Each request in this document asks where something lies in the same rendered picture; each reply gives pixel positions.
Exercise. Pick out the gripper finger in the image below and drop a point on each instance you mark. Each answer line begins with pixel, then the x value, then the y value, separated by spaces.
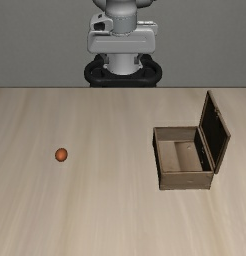
pixel 138 59
pixel 106 59

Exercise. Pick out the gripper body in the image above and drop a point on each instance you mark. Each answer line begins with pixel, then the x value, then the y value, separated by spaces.
pixel 121 42

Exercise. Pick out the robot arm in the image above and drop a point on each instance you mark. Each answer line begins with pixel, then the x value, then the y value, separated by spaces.
pixel 123 65

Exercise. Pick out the brown wooden box lid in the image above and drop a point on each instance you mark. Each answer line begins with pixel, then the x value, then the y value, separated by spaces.
pixel 213 131

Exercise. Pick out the brown egg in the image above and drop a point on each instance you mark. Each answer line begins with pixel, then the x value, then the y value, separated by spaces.
pixel 61 155

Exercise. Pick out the brown wooden box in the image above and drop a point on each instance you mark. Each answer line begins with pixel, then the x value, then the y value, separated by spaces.
pixel 185 180

